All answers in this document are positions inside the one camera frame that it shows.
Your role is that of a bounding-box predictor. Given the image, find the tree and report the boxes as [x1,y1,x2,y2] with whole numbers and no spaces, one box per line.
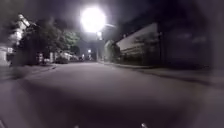
[104,39,122,63]

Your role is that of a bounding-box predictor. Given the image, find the grey asphalt road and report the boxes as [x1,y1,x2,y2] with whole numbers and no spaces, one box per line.
[0,61,224,128]

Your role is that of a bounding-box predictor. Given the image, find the pale long building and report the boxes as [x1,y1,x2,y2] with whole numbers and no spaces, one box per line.
[114,22,164,66]

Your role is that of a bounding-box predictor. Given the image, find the street lamp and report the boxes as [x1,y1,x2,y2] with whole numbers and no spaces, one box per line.
[79,6,118,63]

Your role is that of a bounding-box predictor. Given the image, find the group of leafy trees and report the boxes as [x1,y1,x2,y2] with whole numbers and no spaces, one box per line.
[13,18,81,66]

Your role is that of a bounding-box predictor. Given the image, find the pale raised pavement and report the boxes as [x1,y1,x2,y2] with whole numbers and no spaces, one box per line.
[99,61,224,90]

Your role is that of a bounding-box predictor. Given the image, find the grey side pavement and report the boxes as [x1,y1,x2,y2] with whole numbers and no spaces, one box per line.
[0,63,58,81]

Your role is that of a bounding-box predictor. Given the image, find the white building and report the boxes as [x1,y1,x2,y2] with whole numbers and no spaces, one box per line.
[0,13,38,66]

